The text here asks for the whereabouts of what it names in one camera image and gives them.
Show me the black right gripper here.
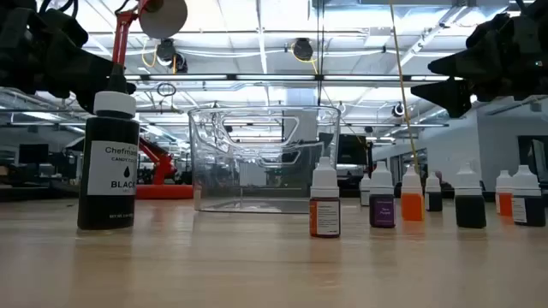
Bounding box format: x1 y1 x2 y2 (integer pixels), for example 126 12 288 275
410 12 548 120

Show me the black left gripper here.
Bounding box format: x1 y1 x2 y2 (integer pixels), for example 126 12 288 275
0 7 138 116

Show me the large black food colouring bottle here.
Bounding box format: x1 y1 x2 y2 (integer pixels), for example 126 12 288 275
76 63 141 231

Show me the small navy dropper bottle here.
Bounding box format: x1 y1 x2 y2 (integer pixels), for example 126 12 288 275
511 164 547 228

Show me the clear plastic bin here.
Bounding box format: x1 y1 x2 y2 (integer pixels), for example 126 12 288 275
187 105 343 215

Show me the small orange-brown dropper bottle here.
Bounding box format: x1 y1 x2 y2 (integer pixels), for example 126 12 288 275
309 156 342 239

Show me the black monitor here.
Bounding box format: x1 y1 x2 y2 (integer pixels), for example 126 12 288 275
336 133 369 167
17 143 51 166

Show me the red desk lamp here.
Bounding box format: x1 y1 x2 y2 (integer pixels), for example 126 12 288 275
111 0 196 201

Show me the yellow hanging cable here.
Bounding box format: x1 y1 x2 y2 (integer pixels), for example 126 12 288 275
388 0 421 175

